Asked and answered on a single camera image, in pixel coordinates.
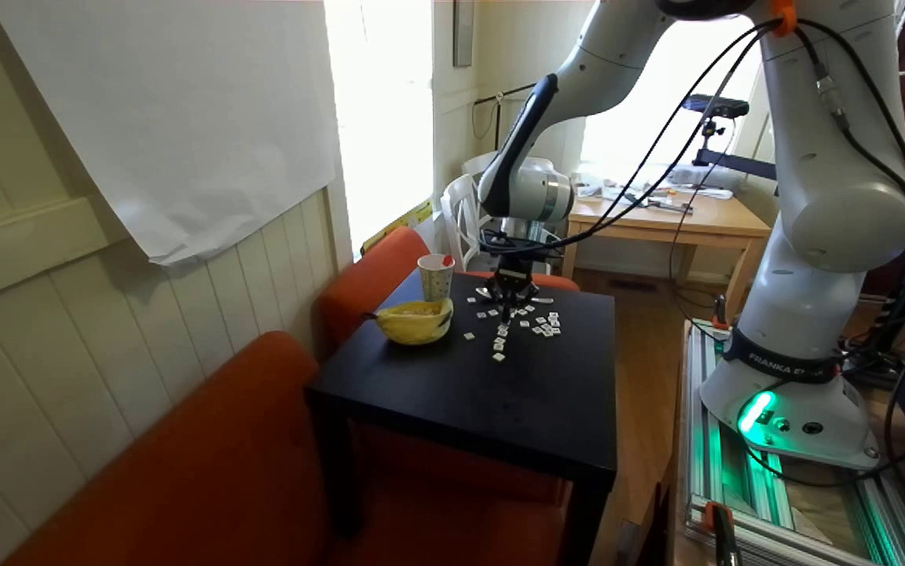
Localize black camera stand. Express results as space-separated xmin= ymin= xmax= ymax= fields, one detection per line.
xmin=680 ymin=92 xmax=780 ymax=184

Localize bright glass window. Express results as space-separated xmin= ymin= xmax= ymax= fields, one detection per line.
xmin=323 ymin=0 xmax=437 ymax=255
xmin=574 ymin=13 xmax=783 ymax=195

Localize white chair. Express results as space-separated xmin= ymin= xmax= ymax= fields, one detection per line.
xmin=433 ymin=155 xmax=500 ymax=268

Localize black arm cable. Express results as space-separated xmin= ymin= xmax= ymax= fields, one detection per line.
xmin=793 ymin=18 xmax=905 ymax=214

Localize light wooden desk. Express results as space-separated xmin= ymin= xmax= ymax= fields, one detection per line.
xmin=559 ymin=185 xmax=772 ymax=323

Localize white patterned paper cup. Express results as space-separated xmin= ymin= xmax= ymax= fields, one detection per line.
xmin=415 ymin=252 xmax=462 ymax=309

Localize large white paper sheet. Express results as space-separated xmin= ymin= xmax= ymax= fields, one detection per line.
xmin=0 ymin=0 xmax=349 ymax=270

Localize yellow window sill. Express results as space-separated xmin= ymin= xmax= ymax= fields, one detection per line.
xmin=354 ymin=199 xmax=437 ymax=261

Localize dark framed wall picture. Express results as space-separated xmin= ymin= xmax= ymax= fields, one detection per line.
xmin=450 ymin=0 xmax=478 ymax=72

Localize aluminium robot base platform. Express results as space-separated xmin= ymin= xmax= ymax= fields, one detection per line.
xmin=673 ymin=316 xmax=905 ymax=566

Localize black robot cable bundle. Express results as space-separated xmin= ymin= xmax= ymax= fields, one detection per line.
xmin=549 ymin=13 xmax=793 ymax=257

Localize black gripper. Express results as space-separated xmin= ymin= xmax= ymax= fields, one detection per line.
xmin=478 ymin=214 xmax=561 ymax=309

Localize red handled tool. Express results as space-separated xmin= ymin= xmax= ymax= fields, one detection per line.
xmin=702 ymin=501 xmax=742 ymax=566

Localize black square table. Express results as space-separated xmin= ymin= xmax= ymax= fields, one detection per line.
xmin=301 ymin=268 xmax=621 ymax=566

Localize orange cable clip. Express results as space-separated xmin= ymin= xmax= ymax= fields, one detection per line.
xmin=767 ymin=0 xmax=802 ymax=37

